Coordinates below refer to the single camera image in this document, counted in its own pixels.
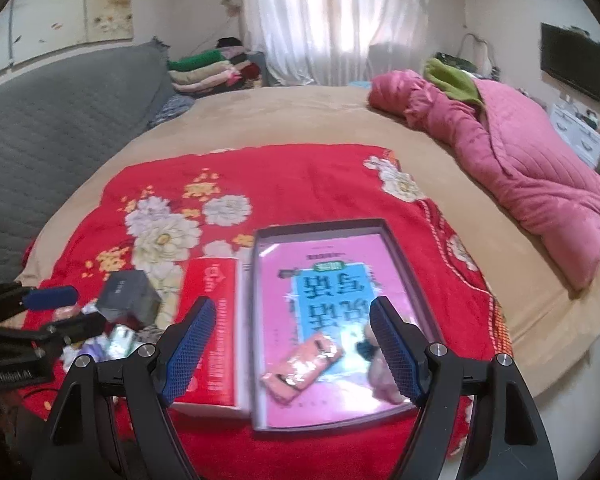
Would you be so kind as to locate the pink plastic-wrapped packet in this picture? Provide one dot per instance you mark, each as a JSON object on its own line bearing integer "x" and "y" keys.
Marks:
{"x": 300, "y": 367}

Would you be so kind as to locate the grey quilted headboard cover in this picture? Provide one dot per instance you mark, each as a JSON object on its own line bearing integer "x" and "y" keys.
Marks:
{"x": 55, "y": 125}

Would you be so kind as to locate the grey box with pink liner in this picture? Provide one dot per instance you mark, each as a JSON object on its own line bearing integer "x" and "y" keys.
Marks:
{"x": 305, "y": 270}

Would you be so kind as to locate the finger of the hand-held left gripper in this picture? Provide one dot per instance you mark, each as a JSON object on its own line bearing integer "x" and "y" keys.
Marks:
{"x": 50, "y": 297}
{"x": 80, "y": 325}

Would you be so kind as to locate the floral wall panel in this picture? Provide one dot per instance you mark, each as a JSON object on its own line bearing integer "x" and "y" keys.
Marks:
{"x": 55, "y": 5}

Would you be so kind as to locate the green cloth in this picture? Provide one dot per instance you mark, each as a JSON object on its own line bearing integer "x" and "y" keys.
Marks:
{"x": 450, "y": 80}

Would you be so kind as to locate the white drawer cabinet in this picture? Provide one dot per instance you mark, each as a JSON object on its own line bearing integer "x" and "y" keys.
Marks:
{"x": 575, "y": 132}

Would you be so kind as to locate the red floral blanket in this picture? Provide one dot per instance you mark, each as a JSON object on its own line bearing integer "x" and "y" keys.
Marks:
{"x": 290, "y": 195}

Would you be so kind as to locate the white curtain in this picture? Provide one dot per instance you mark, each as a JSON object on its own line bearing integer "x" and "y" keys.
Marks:
{"x": 330, "y": 10}

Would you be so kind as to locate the dark grey small box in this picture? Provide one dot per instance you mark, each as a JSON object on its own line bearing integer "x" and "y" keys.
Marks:
{"x": 127, "y": 295}

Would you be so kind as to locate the small white foil packet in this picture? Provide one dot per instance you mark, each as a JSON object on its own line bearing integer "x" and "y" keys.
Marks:
{"x": 120, "y": 342}

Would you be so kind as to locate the white bag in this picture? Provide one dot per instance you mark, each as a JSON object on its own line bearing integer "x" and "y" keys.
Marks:
{"x": 480, "y": 57}

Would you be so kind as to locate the stack of folded clothes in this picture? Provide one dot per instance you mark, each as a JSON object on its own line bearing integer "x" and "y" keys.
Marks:
{"x": 205, "y": 72}

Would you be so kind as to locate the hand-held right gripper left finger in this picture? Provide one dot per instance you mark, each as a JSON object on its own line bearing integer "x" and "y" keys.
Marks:
{"x": 190, "y": 350}

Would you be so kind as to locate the beige bed sheet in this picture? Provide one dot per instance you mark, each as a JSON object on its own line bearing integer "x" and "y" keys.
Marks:
{"x": 290, "y": 115}

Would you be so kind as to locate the beige plush item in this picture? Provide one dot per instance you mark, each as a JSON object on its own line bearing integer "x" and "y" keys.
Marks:
{"x": 385, "y": 380}

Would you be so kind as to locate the red tissue pack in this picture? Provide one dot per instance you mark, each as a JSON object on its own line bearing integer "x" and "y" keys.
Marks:
{"x": 215, "y": 310}

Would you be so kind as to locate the blue patterned cloth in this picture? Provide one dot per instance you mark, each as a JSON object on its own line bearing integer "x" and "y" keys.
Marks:
{"x": 172, "y": 110}

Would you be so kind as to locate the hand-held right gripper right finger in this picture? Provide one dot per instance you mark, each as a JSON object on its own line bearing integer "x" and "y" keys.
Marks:
{"x": 395, "y": 355}

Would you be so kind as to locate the black television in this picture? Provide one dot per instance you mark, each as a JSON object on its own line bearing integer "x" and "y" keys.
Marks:
{"x": 575, "y": 62}

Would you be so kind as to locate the pink quilt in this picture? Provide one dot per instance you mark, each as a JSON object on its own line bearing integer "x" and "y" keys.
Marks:
{"x": 530, "y": 170}

